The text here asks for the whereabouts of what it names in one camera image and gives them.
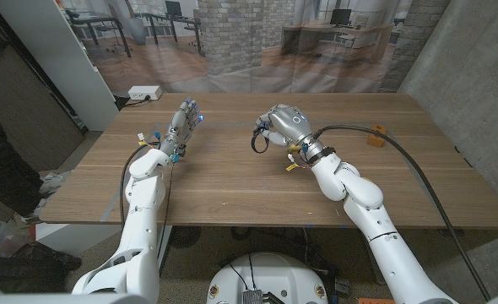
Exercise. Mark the orange toy block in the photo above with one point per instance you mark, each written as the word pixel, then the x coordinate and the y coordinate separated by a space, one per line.
pixel 376 136

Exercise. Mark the white cabinet panel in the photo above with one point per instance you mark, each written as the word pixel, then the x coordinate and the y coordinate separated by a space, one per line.
pixel 55 55

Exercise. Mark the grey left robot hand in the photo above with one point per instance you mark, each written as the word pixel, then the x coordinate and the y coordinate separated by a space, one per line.
pixel 180 126

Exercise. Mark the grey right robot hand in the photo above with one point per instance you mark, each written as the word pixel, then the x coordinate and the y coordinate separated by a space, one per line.
pixel 291 124

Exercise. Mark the dark clothed person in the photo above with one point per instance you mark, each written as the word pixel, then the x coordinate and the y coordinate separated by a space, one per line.
pixel 4 169

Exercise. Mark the white power strip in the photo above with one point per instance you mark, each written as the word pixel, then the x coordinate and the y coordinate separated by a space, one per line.
pixel 144 92

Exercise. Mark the black bag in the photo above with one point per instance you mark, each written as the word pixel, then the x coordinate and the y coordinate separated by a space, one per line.
pixel 25 266

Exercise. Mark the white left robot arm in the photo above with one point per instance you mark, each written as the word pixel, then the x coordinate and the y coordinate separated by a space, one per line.
pixel 141 211

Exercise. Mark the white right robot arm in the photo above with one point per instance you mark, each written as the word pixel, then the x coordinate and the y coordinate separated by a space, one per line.
pixel 358 194

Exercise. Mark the printed office backdrop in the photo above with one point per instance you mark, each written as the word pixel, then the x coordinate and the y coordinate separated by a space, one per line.
pixel 232 42

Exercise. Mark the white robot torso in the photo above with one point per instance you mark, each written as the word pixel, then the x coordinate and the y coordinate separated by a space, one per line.
pixel 270 274

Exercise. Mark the grey crumpled cloth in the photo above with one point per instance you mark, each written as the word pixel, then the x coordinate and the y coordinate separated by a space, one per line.
pixel 52 183

